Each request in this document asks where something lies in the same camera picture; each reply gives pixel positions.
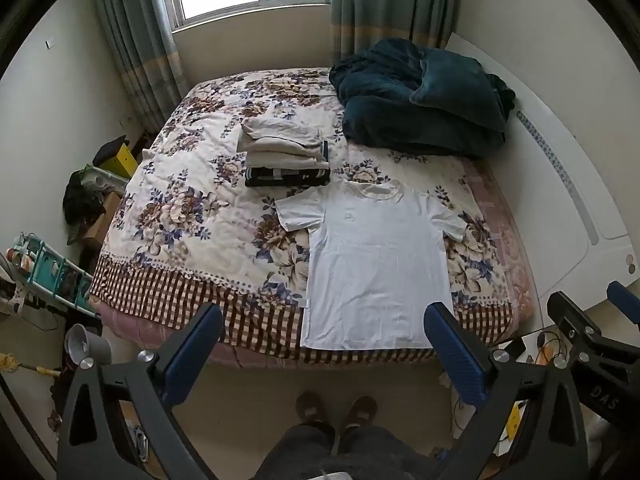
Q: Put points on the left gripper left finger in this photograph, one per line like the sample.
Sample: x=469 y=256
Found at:
x=185 y=353

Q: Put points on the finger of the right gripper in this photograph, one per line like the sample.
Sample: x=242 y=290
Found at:
x=625 y=301
x=575 y=317

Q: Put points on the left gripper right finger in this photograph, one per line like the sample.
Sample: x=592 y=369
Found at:
x=464 y=357

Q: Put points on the white polo shirt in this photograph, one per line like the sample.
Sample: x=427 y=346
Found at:
x=377 y=260

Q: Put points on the white headboard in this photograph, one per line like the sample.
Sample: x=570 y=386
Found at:
x=573 y=234

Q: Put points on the floral bed blanket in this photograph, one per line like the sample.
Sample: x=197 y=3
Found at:
x=187 y=208

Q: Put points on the right brown shoe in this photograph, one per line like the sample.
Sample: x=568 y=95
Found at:
x=361 y=414

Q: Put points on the brown shoe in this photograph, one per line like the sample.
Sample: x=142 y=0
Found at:
x=309 y=408
x=361 y=414

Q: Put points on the left brown shoe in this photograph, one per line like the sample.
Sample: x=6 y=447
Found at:
x=309 y=408

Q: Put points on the grey cup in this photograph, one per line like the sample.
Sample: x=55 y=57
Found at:
x=81 y=344

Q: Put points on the person dark trousers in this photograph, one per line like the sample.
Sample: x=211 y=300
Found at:
x=306 y=451

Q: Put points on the cardboard box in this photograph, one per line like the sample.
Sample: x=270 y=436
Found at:
x=96 y=234

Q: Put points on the black white folded garment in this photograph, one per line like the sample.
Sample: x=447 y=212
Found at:
x=280 y=169

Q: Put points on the teal storage rack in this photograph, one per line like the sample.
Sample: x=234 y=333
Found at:
x=39 y=271

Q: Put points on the yellow box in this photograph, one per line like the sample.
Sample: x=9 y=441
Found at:
x=122 y=163

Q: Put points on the beige folded garment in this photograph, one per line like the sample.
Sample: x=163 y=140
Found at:
x=276 y=143

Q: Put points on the left green curtain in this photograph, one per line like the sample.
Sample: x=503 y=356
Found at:
x=139 y=35

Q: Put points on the green curtain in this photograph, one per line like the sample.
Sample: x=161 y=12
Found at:
x=359 y=24
x=139 y=35

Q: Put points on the right green curtain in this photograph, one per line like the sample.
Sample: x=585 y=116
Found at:
x=359 y=24

